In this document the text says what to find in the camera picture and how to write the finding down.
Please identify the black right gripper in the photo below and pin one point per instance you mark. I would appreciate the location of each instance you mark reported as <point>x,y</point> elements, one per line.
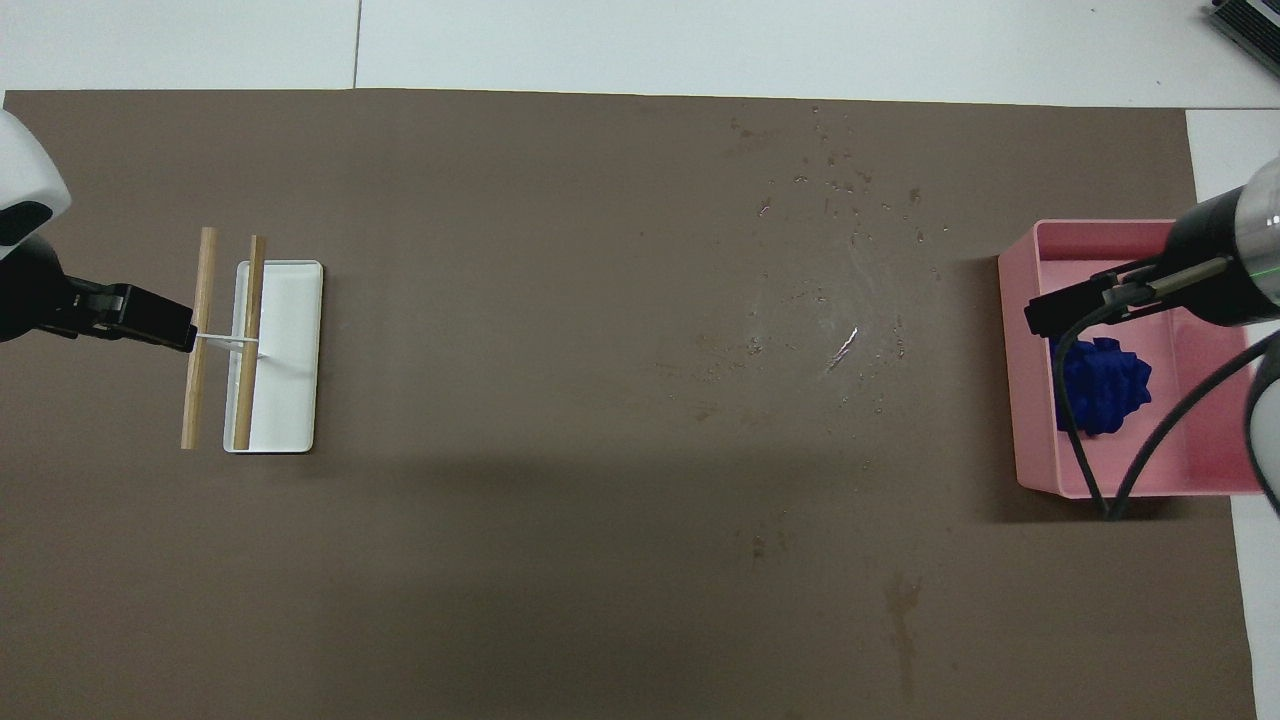
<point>1215,240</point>

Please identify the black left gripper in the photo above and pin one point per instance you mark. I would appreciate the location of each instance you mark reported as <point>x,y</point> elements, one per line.
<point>35,295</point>

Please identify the blue towel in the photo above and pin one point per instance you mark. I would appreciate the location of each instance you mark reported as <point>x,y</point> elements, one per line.
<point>1110,385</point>

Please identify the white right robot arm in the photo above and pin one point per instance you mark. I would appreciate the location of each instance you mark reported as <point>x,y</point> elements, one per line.
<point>1268,250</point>

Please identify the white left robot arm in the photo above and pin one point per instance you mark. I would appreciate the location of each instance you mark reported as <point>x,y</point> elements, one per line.
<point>25,170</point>

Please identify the white towel rack stand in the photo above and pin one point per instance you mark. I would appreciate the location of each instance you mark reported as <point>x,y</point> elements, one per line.
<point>295,400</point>

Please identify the pink plastic bin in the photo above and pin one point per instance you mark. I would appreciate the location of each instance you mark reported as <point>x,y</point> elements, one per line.
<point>1215,460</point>

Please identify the dark grey striped device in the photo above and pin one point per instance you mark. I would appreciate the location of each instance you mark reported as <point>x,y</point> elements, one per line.
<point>1255,20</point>

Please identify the brown paper table mat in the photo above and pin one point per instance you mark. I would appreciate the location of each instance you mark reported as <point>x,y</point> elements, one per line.
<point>600,500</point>

